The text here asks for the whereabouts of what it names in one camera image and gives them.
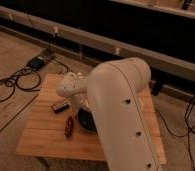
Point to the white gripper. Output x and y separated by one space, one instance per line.
79 101

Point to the dark ceramic bowl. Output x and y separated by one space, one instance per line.
86 120

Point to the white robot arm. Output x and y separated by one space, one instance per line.
112 90

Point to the small dark box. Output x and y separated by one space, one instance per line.
59 107

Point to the reddish brown snack bar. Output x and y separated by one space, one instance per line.
69 127

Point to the wooden table board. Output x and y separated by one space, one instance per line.
43 134

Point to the black power adapter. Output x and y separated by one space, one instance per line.
36 63

